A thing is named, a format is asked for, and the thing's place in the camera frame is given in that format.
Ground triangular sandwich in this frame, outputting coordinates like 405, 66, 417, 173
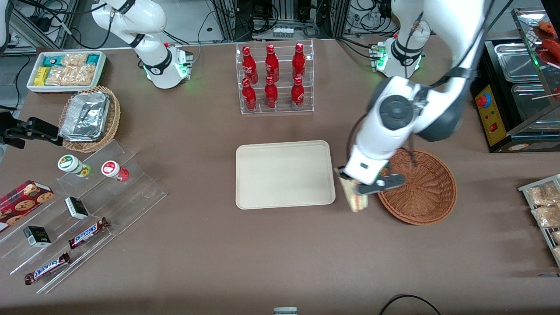
335, 167, 369, 213

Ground round brown wicker basket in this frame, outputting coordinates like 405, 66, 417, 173
377, 148, 458, 226

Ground cream plastic tray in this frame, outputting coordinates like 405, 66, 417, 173
235, 140, 336, 210

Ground light wicker basket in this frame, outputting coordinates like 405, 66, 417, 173
58, 86, 121, 153

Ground white snack bin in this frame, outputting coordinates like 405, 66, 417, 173
26, 51, 107, 94

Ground green lid snack cup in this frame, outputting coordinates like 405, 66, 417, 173
58, 154, 91, 177

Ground red plaid cookie box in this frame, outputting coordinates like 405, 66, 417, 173
0, 180, 55, 231

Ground stack of foil trays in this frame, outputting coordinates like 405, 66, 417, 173
59, 91, 111, 143

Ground clear bag of crackers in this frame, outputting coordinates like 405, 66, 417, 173
61, 53, 89, 69
45, 65, 96, 87

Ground red cola bottle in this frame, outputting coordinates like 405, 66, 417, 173
265, 44, 280, 83
292, 42, 306, 81
291, 77, 305, 110
241, 78, 257, 112
264, 76, 278, 109
241, 45, 259, 84

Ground small black carton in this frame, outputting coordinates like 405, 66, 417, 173
65, 196, 90, 220
23, 225, 52, 248

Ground red lid snack cup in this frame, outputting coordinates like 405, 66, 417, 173
101, 161, 130, 182

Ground snickers chocolate bar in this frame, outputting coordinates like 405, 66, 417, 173
68, 217, 110, 250
24, 252, 71, 286

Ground clear acrylic bottle rack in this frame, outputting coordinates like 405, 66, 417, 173
235, 39, 315, 115

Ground clear acrylic stepped shelf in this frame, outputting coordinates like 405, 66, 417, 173
0, 139, 168, 294

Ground black food warmer cabinet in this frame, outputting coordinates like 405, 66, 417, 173
470, 8, 560, 154

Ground clear bag of pastries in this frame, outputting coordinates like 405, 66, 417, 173
531, 205, 560, 228
527, 182, 560, 207

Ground steel pan in warmer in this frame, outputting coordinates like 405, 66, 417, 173
511, 83, 560, 124
494, 42, 546, 83

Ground red sausages on skewers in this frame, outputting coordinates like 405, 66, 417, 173
537, 20, 560, 69

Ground black floor cable loop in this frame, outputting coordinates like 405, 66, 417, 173
378, 294, 442, 315

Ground metal wire rack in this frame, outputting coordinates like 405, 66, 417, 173
518, 174, 560, 267

